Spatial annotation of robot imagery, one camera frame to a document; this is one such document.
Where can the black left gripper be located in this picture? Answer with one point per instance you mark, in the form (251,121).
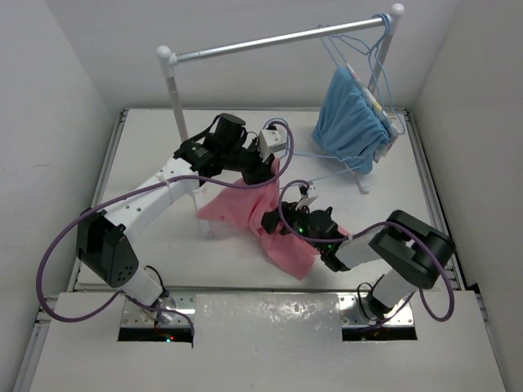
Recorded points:
(260,170)

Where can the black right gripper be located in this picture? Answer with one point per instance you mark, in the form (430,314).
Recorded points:
(288,213)

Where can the pink t shirt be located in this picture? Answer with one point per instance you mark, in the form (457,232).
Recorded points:
(244,209)

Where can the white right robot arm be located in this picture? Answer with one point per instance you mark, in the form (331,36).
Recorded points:
(416,252)

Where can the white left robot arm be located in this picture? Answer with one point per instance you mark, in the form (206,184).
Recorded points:
(105,238)

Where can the blue t shirt on hanger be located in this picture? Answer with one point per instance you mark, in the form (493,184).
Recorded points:
(347,128)

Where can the patterned white garment on hanger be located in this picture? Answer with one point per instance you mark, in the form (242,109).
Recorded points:
(379,113)

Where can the blue hanger at rack end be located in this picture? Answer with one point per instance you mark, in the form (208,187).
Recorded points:
(379,52)

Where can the white foreground cover board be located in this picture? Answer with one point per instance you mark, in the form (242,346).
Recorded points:
(270,342)

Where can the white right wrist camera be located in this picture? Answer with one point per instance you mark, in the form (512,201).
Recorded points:
(308,194)

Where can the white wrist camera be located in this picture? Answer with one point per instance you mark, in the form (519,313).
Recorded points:
(272,142)
(308,194)

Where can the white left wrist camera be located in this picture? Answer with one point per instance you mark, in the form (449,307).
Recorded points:
(272,142)

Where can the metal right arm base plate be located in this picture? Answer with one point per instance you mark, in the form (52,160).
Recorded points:
(352,316)

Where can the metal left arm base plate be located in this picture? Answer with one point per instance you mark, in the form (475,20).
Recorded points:
(181,309)

